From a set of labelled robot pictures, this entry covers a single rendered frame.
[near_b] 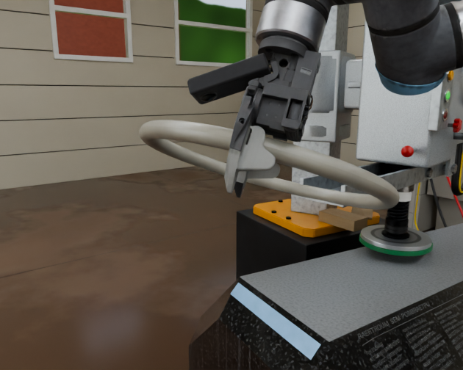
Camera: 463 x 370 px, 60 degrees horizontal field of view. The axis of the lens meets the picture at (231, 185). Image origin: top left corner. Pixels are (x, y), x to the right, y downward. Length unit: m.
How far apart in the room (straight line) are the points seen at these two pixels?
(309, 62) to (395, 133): 0.72
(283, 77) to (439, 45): 0.21
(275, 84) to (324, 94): 1.38
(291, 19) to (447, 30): 0.20
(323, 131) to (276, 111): 1.40
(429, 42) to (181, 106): 7.13
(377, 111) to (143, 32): 6.36
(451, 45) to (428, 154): 0.63
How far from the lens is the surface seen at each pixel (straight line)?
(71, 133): 6.90
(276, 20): 0.56
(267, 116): 0.54
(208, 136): 0.56
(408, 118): 1.23
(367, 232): 1.41
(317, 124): 1.95
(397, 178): 1.17
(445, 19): 0.63
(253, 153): 0.51
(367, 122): 1.28
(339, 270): 1.24
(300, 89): 0.53
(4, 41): 6.75
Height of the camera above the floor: 1.37
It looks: 13 degrees down
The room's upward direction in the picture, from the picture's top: straight up
